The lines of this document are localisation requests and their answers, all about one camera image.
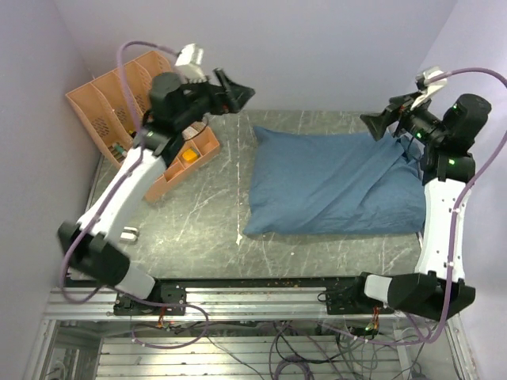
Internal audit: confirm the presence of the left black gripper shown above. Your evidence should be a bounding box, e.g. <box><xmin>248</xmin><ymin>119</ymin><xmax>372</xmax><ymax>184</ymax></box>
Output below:
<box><xmin>176</xmin><ymin>70</ymin><xmax>257</xmax><ymax>132</ymax></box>

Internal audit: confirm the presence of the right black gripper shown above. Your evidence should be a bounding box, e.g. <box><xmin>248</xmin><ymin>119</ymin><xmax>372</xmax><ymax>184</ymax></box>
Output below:
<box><xmin>360</xmin><ymin>91</ymin><xmax>447</xmax><ymax>146</ymax></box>

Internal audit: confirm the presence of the blue pillowcase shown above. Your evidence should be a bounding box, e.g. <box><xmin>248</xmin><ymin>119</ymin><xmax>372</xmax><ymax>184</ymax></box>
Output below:
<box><xmin>243</xmin><ymin>126</ymin><xmax>425</xmax><ymax>235</ymax></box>

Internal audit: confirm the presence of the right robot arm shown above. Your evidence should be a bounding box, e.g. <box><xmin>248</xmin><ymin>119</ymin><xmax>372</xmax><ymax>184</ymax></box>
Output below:
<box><xmin>349</xmin><ymin>93</ymin><xmax>491</xmax><ymax>321</ymax></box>

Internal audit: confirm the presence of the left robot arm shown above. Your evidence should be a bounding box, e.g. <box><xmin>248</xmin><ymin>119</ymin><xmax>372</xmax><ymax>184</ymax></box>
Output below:
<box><xmin>57</xmin><ymin>69</ymin><xmax>255</xmax><ymax>314</ymax></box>

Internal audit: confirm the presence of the yellow small box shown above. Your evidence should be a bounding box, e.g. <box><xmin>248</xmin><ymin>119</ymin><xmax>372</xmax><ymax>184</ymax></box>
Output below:
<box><xmin>181</xmin><ymin>148</ymin><xmax>200</xmax><ymax>164</ymax></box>

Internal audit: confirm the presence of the orange plastic file organizer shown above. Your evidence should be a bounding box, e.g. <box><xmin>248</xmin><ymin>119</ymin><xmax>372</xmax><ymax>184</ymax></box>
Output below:
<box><xmin>66</xmin><ymin>51</ymin><xmax>220</xmax><ymax>202</ymax></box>

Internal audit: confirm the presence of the small white plastic piece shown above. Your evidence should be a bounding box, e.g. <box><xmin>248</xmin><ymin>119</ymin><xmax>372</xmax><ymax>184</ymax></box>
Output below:
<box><xmin>120</xmin><ymin>226</ymin><xmax>139</xmax><ymax>244</ymax></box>

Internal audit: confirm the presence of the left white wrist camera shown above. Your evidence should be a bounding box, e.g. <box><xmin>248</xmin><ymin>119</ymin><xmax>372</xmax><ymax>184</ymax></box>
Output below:
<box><xmin>175</xmin><ymin>44</ymin><xmax>207</xmax><ymax>82</ymax></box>

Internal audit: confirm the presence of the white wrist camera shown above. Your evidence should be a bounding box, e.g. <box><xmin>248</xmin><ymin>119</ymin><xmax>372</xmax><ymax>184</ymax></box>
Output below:
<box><xmin>175</xmin><ymin>44</ymin><xmax>207</xmax><ymax>82</ymax></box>
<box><xmin>410</xmin><ymin>66</ymin><xmax>448</xmax><ymax>111</ymax></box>

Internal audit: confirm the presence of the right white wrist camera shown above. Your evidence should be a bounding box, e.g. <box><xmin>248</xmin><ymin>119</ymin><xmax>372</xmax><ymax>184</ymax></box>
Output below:
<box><xmin>410</xmin><ymin>66</ymin><xmax>448</xmax><ymax>111</ymax></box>

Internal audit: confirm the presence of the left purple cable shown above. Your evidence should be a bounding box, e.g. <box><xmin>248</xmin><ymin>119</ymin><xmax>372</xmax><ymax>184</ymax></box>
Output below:
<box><xmin>59</xmin><ymin>40</ymin><xmax>211</xmax><ymax>352</ymax></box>

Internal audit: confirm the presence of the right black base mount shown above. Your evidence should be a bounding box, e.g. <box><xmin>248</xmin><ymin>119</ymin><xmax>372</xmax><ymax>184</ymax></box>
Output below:
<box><xmin>317</xmin><ymin>275</ymin><xmax>394</xmax><ymax>315</ymax></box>

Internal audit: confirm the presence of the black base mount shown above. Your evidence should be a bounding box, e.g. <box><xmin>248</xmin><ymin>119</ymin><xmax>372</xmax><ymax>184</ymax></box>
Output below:
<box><xmin>113</xmin><ymin>281</ymin><xmax>187</xmax><ymax>317</ymax></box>
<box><xmin>317</xmin><ymin>275</ymin><xmax>394</xmax><ymax>315</ymax></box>

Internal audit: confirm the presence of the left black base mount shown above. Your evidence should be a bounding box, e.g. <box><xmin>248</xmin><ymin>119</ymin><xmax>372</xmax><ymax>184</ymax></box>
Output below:
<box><xmin>113</xmin><ymin>281</ymin><xmax>187</xmax><ymax>317</ymax></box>

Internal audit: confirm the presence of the aluminium frame rail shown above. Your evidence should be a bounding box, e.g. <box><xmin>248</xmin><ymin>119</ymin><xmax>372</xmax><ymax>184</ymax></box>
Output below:
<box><xmin>43</xmin><ymin>285</ymin><xmax>460</xmax><ymax>322</ymax></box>

